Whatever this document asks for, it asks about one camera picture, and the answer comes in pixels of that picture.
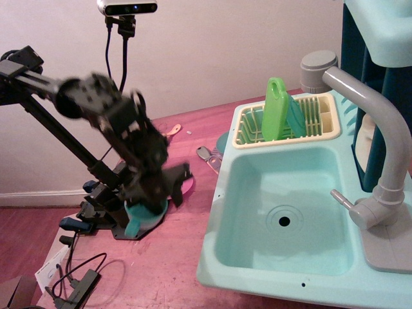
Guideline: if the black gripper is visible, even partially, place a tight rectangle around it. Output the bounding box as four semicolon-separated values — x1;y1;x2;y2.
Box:
108;120;192;215

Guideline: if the teal plastic cup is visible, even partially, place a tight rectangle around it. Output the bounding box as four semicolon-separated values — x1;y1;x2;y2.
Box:
124;200;168;238

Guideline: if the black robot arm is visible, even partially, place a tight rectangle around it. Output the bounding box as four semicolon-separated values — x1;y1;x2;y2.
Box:
1;46;192;215

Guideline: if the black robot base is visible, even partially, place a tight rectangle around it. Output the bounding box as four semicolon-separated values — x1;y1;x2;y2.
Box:
77;160;167;242

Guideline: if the teal bowl behind sink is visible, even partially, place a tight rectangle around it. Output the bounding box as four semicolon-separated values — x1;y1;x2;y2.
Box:
216;131;229;155

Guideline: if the teal toy sink unit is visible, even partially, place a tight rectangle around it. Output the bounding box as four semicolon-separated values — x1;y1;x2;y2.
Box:
197;91;411;308

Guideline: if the pink plastic plate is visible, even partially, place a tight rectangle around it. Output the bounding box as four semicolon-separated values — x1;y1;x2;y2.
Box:
181;176;194;194

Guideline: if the grey toy spatula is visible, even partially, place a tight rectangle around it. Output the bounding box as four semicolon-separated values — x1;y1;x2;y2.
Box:
196;146;223;174

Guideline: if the peach toy dish brush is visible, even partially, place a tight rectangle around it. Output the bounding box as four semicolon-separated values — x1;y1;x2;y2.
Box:
163;124;182;138

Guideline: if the blue clamp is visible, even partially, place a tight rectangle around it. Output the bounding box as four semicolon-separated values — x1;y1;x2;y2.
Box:
59;217;93;233

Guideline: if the black usb hub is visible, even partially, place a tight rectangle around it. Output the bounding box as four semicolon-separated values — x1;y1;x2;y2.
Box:
54;269;101;309

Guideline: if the green plastic cutting board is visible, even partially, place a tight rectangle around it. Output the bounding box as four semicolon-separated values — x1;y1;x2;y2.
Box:
261;77;288;142

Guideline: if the white paper card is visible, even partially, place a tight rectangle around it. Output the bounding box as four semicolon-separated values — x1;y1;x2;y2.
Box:
34;230;74;294

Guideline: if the teal plastic plate in rack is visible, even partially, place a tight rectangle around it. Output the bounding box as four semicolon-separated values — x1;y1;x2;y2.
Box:
286;95;306;137

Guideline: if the brown cardboard box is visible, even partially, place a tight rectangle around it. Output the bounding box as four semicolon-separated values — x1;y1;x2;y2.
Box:
0;276;37;308

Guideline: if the cream dish rack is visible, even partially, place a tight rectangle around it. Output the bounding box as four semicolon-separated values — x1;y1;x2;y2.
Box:
230;93;341;149

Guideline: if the grey round knob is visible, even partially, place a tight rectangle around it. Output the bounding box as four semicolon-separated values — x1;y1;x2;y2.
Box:
300;50;338;94

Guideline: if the grey toy faucet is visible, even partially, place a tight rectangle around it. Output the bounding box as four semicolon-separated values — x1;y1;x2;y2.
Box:
322;66;411;274

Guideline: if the dark teal toy shelf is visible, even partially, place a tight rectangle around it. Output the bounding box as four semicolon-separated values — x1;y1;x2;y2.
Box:
341;1;411;192

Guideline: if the silver depth camera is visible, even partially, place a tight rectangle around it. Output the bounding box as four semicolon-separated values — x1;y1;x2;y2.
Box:
97;0;158;17

